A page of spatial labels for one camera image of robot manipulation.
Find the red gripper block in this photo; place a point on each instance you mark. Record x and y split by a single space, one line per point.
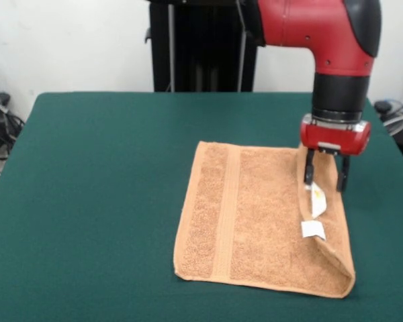
336 139

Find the tan terry towel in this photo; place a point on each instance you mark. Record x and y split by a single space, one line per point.
262 218

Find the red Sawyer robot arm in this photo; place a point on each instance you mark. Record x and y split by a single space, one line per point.
322 30

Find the dark green table cloth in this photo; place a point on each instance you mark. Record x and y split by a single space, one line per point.
87 201

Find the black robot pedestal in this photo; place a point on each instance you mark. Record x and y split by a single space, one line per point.
194 50

